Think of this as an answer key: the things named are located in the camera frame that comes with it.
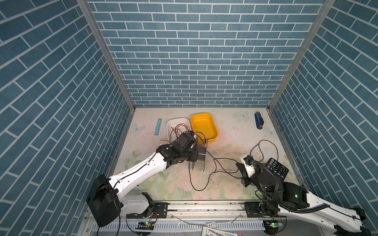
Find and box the grey cable spool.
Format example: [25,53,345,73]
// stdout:
[191,140,208,172]

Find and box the black cable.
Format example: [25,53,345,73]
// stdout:
[188,131,280,192]

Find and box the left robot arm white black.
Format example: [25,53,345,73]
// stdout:
[86,131,199,227]

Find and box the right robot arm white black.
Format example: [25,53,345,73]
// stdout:
[236,156,371,236]

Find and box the white plastic tray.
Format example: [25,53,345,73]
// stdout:
[166,118,192,142]

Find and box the yellow plastic tray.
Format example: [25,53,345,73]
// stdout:
[191,113,218,143]

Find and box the black remote control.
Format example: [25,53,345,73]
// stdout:
[266,158,289,181]

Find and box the right green circuit board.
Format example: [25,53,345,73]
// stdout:
[263,220,283,236]

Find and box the green circuit board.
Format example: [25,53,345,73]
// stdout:
[263,220,283,236]
[135,221,155,231]

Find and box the blue stapler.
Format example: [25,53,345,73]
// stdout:
[255,112,264,130]

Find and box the printed paper sheet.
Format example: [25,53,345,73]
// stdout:
[201,226,242,236]

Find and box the left green circuit board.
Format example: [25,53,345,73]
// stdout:
[135,221,155,231]

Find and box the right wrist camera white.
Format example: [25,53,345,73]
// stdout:
[241,155,256,177]

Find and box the red cable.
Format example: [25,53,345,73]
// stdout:
[159,123,190,145]

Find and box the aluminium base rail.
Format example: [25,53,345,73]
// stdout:
[79,201,331,236]

